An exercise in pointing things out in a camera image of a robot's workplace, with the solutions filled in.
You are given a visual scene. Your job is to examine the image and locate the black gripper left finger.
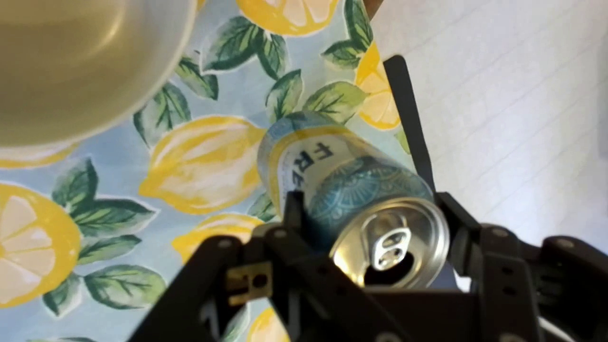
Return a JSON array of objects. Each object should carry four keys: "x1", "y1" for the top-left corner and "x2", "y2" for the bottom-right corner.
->
[{"x1": 129, "y1": 189, "x2": 312, "y2": 342}]

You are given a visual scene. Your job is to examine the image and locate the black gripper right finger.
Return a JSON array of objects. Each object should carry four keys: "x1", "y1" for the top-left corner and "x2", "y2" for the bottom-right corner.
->
[{"x1": 435, "y1": 191, "x2": 543, "y2": 342}]

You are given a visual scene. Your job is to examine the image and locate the blue yellow soda can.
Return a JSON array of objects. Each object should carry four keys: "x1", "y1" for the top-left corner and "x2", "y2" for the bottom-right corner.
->
[{"x1": 255, "y1": 113, "x2": 452, "y2": 291}]

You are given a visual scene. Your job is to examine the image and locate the thin black bar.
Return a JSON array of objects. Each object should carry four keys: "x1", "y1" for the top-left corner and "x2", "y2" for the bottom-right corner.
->
[{"x1": 382, "y1": 54, "x2": 439, "y2": 195}]

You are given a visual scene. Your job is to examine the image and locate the lemon print tablecloth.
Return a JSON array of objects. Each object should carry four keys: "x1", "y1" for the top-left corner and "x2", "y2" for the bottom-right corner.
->
[{"x1": 0, "y1": 0, "x2": 407, "y2": 342}]

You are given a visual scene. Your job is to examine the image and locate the white ceramic bowl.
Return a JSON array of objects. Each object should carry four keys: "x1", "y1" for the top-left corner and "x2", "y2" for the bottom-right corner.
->
[{"x1": 0, "y1": 0, "x2": 200, "y2": 149}]

